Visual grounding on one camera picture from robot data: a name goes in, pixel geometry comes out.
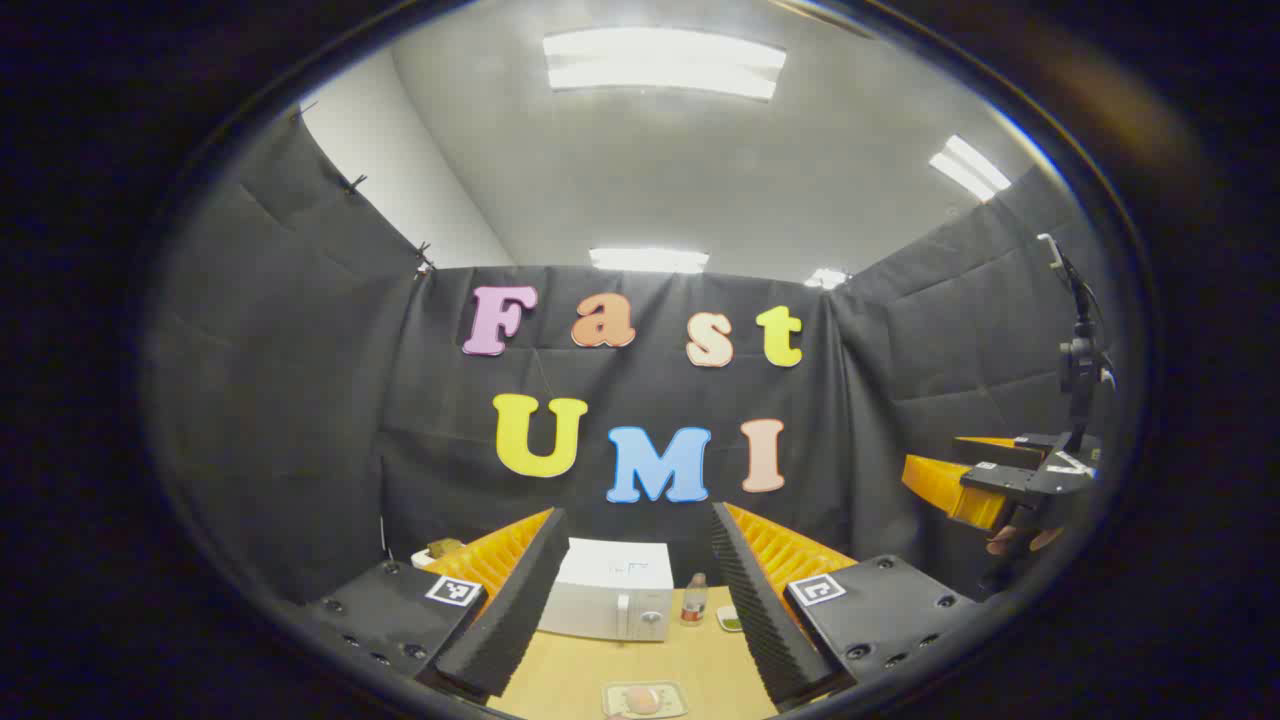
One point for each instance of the white microwave oven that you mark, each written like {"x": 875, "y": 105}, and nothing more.
{"x": 605, "y": 590}

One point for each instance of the black cloth clip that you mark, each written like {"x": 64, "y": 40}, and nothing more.
{"x": 424, "y": 256}
{"x": 352, "y": 183}

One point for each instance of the light rectangular food tray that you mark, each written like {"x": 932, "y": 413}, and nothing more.
{"x": 675, "y": 700}

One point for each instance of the white divided seasoning dish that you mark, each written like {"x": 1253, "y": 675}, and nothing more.
{"x": 729, "y": 619}

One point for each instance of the round orange bun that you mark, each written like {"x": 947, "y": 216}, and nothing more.
{"x": 642, "y": 700}

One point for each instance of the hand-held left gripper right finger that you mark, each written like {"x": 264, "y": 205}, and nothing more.
{"x": 745, "y": 600}

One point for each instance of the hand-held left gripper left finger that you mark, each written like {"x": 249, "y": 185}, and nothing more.
{"x": 520, "y": 600}

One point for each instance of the brown bread slice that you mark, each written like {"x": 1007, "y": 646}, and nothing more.
{"x": 445, "y": 547}

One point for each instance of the small clear bottle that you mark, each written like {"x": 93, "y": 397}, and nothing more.
{"x": 693, "y": 602}

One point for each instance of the large ceiling light panel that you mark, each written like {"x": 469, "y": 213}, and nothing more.
{"x": 665, "y": 62}

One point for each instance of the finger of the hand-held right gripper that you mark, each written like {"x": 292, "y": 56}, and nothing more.
{"x": 940, "y": 485}
{"x": 1000, "y": 447}

